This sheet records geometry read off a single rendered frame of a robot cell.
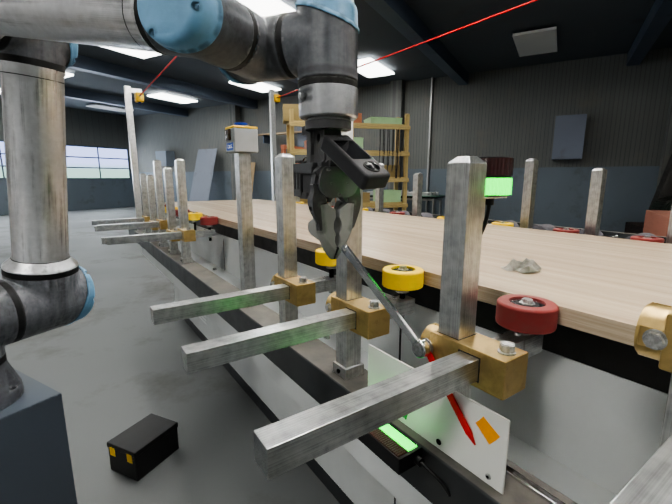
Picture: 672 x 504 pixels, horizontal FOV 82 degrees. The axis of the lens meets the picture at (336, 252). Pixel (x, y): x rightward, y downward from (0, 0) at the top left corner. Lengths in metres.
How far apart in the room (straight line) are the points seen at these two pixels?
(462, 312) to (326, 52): 0.40
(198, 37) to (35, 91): 0.58
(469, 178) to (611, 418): 0.42
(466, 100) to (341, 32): 9.14
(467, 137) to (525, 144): 1.22
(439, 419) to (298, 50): 0.56
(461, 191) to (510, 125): 8.98
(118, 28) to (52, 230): 0.59
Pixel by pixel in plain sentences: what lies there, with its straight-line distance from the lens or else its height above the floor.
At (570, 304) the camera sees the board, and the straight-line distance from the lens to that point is 0.66.
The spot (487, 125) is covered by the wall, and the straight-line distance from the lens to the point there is 9.55.
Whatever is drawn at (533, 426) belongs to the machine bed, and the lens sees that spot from 0.81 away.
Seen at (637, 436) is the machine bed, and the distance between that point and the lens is 0.74.
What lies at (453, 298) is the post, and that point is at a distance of 0.54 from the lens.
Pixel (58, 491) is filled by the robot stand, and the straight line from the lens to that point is 1.23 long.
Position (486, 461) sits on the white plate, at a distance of 0.58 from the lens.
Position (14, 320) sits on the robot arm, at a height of 0.78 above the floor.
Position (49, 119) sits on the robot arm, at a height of 1.20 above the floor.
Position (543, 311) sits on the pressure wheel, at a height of 0.91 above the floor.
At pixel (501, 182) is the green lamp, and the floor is 1.07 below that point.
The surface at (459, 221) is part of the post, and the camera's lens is 0.52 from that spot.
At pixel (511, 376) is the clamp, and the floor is 0.85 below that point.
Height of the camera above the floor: 1.08
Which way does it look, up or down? 11 degrees down
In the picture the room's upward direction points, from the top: straight up
